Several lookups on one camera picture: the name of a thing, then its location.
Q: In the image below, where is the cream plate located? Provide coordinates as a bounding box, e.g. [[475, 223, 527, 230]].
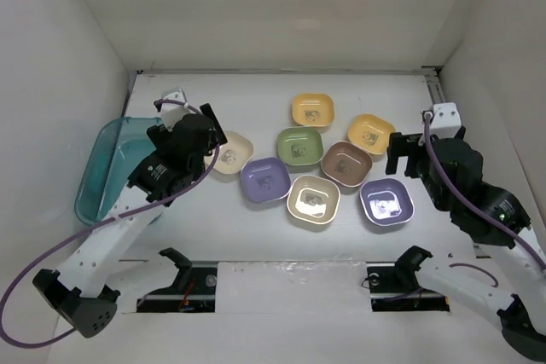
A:
[[213, 130, 254, 175], [286, 175, 341, 233]]

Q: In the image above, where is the yellow plate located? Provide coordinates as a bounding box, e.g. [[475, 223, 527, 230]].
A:
[[292, 93, 334, 128], [347, 113, 396, 155]]

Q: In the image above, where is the purple plate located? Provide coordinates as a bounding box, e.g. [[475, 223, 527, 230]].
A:
[[359, 178, 415, 228], [240, 157, 292, 211]]

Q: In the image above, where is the brown plate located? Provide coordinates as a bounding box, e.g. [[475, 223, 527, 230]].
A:
[[321, 141, 373, 188]]

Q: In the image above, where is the cream plate front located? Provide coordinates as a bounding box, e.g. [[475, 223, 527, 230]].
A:
[[286, 175, 341, 233]]

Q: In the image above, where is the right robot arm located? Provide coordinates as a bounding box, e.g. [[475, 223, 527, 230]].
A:
[[386, 130, 545, 362]]

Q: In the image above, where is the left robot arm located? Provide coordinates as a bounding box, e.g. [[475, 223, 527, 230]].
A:
[[32, 103, 228, 338]]

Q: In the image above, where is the teal plastic bin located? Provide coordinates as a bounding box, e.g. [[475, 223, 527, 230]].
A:
[[74, 117, 162, 226]]

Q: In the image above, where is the green plate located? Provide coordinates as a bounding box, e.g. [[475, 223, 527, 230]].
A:
[[276, 126, 324, 166]]

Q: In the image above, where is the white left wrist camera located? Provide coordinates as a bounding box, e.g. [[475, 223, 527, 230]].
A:
[[159, 88, 191, 130]]

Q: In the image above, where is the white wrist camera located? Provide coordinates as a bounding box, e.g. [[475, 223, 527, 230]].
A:
[[159, 88, 191, 130], [421, 102, 462, 139]]

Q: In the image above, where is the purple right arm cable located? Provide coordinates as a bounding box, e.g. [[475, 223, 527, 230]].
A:
[[421, 112, 546, 271]]

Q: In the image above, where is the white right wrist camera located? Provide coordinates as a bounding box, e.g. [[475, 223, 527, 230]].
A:
[[421, 102, 462, 139]]

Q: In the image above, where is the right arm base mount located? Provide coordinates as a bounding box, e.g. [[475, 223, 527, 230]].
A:
[[361, 246, 450, 313]]

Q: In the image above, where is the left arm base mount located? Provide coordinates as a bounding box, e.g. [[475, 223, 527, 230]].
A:
[[136, 248, 218, 314]]

